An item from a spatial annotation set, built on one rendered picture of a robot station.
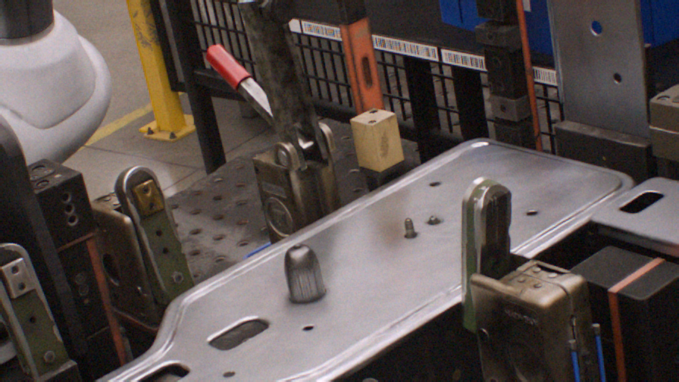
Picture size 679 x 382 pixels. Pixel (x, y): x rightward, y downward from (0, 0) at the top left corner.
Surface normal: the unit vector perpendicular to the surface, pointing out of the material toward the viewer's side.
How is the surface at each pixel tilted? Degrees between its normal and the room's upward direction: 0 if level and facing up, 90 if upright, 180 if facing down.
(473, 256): 90
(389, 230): 0
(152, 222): 78
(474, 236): 90
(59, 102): 101
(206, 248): 0
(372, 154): 90
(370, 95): 90
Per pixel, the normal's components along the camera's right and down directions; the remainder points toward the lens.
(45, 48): 0.52, -0.18
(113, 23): -0.18, -0.89
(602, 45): -0.75, 0.40
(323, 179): 0.64, 0.21
